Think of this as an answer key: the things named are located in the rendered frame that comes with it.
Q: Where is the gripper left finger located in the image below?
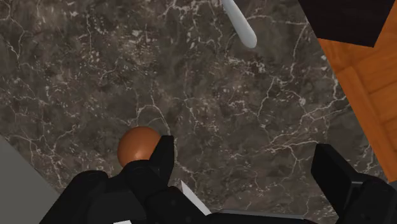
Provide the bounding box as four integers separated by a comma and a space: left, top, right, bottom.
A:
39, 135, 216, 224

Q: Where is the brown egg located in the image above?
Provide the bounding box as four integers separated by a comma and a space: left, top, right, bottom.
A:
117, 125, 162, 169

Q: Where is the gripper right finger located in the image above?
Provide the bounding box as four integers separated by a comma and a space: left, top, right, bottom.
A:
310, 143, 397, 224

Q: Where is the white flat pointed blade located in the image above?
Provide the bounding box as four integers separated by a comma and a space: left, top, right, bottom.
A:
180, 180, 212, 216

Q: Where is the white elongated rounded handle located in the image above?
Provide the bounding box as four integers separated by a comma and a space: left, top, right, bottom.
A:
221, 0, 258, 49

